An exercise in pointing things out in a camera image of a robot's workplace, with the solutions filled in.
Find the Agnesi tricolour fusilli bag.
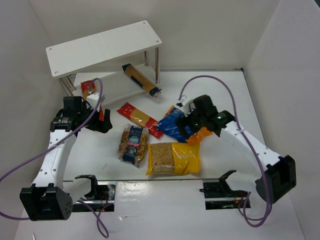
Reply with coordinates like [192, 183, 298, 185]
[117, 124, 149, 168]

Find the brown spaghetti pack on shelf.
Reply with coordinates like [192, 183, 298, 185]
[122, 63, 162, 98]

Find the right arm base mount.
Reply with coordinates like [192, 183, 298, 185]
[199, 179, 248, 210]

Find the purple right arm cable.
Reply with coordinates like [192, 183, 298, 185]
[180, 74, 273, 228]

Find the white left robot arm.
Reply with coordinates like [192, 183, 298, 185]
[19, 93, 113, 221]

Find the red spaghetti pack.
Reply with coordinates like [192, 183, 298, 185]
[80, 79, 105, 121]
[117, 102, 164, 139]

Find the yellow macaroni bag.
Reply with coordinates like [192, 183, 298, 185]
[146, 142, 201, 176]

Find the blue orange pasta bag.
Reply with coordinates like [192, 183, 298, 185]
[156, 105, 213, 144]

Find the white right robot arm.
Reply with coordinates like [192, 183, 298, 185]
[176, 95, 297, 205]

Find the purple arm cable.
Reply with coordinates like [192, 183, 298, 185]
[0, 77, 110, 239]
[180, 74, 273, 228]

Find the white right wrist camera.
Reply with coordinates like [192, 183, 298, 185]
[176, 95, 195, 116]

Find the white two-tier shelf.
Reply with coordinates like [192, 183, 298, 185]
[46, 20, 162, 107]

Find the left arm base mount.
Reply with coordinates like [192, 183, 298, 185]
[63, 178, 116, 213]

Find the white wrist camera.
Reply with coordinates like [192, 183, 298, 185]
[86, 92, 105, 112]
[176, 95, 195, 116]

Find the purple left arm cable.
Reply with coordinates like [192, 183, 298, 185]
[0, 77, 110, 239]

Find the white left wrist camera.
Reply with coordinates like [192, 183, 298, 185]
[86, 92, 105, 112]

